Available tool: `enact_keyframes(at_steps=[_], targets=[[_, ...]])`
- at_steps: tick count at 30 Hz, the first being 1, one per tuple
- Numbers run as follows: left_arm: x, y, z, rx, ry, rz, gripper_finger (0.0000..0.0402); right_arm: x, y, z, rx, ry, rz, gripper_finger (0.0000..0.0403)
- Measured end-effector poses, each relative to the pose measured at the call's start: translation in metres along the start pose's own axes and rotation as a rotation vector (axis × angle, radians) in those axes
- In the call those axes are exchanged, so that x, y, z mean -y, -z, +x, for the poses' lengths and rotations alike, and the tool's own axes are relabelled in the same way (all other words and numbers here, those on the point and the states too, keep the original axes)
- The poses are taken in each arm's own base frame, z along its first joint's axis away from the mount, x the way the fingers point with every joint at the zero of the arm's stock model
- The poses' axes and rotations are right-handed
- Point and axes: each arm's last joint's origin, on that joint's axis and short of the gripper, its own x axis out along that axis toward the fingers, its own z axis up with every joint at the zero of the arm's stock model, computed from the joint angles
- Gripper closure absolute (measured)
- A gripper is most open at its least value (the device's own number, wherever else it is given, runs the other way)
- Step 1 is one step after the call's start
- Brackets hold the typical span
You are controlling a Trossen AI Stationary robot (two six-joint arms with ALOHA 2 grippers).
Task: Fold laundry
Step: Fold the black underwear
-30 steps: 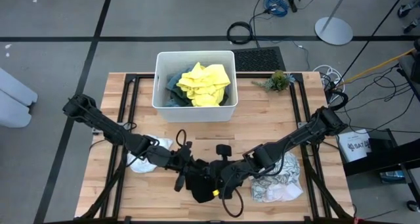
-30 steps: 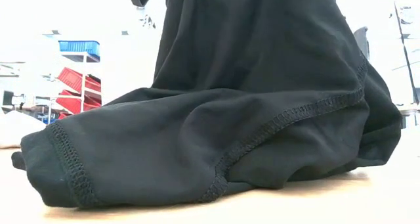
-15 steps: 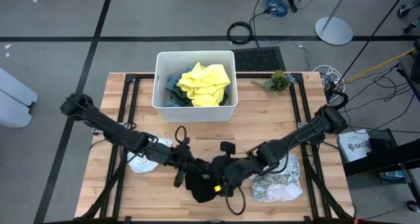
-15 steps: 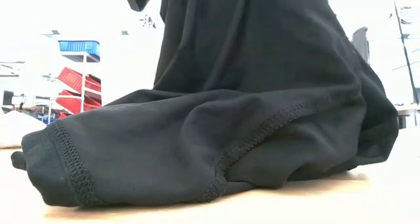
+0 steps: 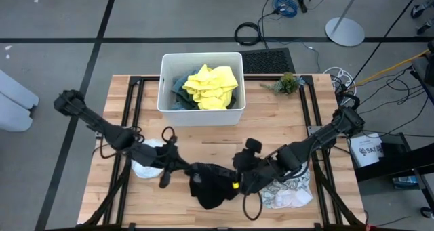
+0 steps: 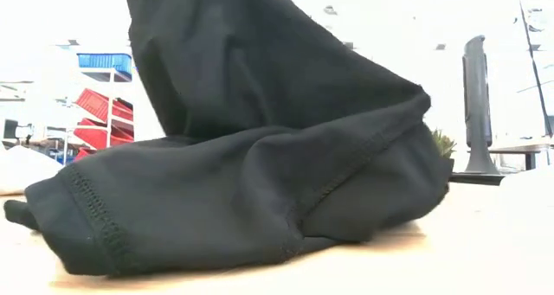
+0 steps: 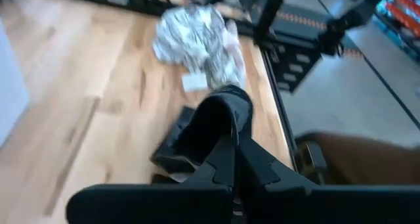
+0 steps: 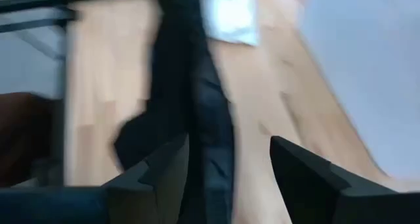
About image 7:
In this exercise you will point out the brown chair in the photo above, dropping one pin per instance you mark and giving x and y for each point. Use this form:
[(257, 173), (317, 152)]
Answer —
[(370, 158)]

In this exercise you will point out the white perforated laundry basket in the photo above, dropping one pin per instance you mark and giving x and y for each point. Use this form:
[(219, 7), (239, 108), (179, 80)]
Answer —
[(10, 86)]

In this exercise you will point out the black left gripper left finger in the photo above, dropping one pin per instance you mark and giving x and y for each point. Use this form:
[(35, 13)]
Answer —
[(220, 174)]

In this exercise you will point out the black frame post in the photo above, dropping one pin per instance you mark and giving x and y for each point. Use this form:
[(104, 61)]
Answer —
[(270, 13)]

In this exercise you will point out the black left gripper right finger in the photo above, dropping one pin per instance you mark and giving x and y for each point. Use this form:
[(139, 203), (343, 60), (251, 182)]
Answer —
[(259, 174)]

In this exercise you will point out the white paper tag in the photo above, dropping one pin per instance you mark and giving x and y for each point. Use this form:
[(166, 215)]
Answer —
[(194, 82)]

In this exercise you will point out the red storage bin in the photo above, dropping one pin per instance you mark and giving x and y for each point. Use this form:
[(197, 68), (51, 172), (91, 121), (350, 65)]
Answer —
[(405, 17)]

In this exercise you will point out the white black leaf-print cloth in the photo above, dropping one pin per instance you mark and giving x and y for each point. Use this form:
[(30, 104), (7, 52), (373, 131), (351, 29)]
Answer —
[(190, 36)]

